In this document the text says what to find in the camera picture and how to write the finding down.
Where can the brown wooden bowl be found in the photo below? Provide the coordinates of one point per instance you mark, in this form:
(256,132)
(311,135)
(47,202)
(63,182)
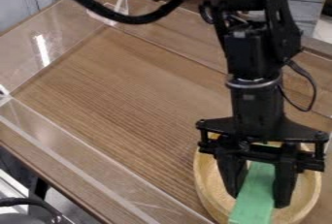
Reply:
(218,202)

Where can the black table leg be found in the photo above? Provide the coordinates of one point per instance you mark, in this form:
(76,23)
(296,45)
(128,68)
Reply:
(39,188)

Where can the clear acrylic corner bracket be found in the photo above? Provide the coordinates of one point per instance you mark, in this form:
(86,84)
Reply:
(120,7)

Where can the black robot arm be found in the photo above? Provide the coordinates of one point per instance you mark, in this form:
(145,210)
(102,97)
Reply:
(261,39)

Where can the green rectangular block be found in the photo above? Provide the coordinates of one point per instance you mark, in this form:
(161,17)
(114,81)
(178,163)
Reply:
(254,204)

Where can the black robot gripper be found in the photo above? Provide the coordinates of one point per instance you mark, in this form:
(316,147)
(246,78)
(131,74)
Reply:
(260,134)

